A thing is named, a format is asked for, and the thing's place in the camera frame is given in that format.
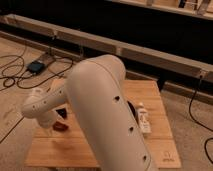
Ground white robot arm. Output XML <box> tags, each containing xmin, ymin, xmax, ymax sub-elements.
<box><xmin>21</xmin><ymin>54</ymin><xmax>159</xmax><ymax>171</ymax></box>

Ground dark blue bowl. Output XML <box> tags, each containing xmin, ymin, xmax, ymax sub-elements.
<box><xmin>127</xmin><ymin>101</ymin><xmax>136</xmax><ymax>118</ymax></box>

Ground white tube bottle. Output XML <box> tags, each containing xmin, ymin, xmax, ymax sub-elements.
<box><xmin>137</xmin><ymin>103</ymin><xmax>151</xmax><ymax>134</ymax></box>

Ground wooden table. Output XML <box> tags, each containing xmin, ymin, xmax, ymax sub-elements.
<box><xmin>25</xmin><ymin>80</ymin><xmax>181</xmax><ymax>170</ymax></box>

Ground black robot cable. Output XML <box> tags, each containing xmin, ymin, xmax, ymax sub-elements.
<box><xmin>188</xmin><ymin>76</ymin><xmax>213</xmax><ymax>166</ymax></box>

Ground black floor cables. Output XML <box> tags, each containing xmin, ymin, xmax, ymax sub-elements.
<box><xmin>0</xmin><ymin>43</ymin><xmax>81</xmax><ymax>91</ymax></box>

